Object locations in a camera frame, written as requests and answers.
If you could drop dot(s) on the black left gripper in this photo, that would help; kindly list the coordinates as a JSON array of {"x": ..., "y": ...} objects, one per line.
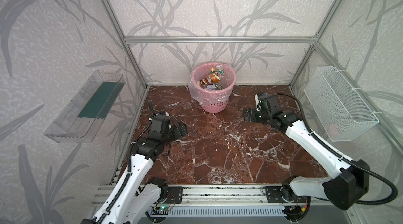
[{"x": 179, "y": 130}]

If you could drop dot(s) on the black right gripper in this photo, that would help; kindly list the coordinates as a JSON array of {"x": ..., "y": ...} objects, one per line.
[{"x": 252, "y": 115}]

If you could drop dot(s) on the Nescafe brown bottle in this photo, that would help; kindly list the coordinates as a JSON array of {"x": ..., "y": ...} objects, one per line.
[{"x": 210, "y": 79}]

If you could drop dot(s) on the clear bottle bird label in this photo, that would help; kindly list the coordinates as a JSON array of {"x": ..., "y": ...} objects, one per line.
[{"x": 223, "y": 83}]

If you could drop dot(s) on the crushed clear bottle blue label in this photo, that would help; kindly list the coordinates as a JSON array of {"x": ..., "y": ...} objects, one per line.
[{"x": 216, "y": 86}]

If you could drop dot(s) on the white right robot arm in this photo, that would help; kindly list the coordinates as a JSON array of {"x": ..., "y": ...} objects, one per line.
[{"x": 347, "y": 180}]

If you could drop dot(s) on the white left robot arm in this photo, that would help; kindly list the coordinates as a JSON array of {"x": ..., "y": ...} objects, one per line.
[{"x": 129, "y": 201}]

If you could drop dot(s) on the pink perforated plastic bin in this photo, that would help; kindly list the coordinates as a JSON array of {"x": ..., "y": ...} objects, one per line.
[{"x": 204, "y": 69}]

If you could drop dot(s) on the clear plastic bin liner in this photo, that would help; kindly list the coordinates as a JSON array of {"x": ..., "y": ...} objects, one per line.
[{"x": 210, "y": 101}]

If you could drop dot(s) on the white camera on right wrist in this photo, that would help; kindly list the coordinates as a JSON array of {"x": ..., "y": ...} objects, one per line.
[{"x": 261, "y": 103}]

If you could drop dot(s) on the horizontal aluminium frame bar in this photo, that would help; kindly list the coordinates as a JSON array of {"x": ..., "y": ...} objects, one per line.
[{"x": 209, "y": 39}]

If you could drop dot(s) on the white wire mesh basket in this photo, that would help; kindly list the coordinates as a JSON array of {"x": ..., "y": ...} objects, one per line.
[{"x": 342, "y": 111}]

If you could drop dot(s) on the clear wall tray green mat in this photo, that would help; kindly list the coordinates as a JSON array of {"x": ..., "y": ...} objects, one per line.
[{"x": 83, "y": 116}]

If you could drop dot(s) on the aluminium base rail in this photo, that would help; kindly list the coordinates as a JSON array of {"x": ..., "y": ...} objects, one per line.
[{"x": 239, "y": 200}]

